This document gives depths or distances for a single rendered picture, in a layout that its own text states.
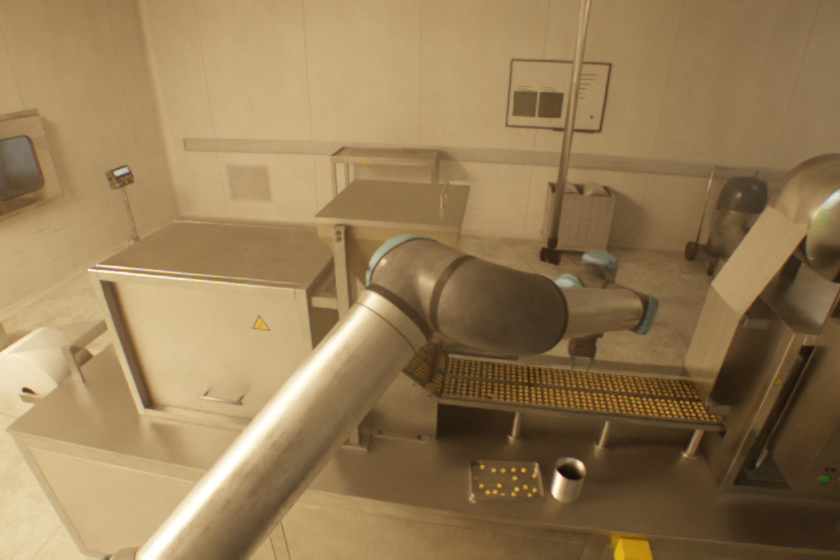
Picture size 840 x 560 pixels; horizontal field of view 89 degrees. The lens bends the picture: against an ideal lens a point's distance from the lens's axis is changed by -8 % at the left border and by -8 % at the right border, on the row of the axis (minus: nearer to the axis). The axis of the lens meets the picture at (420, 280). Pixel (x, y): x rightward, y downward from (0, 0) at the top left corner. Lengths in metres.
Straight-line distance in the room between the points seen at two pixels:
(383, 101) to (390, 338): 4.49
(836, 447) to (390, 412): 1.13
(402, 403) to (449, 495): 0.30
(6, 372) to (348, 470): 1.52
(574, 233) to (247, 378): 3.71
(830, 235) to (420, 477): 1.20
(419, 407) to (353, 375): 0.86
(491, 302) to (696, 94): 4.74
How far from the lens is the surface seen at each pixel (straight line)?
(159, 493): 1.76
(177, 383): 1.65
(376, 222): 1.09
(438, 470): 1.43
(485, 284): 0.57
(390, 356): 0.60
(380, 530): 1.48
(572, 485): 1.36
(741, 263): 1.47
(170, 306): 1.47
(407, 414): 1.47
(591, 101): 4.94
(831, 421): 1.32
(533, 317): 0.59
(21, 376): 2.35
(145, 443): 1.69
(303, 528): 1.58
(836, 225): 1.38
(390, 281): 0.62
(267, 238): 1.53
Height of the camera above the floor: 1.89
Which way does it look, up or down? 27 degrees down
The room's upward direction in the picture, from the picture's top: 1 degrees clockwise
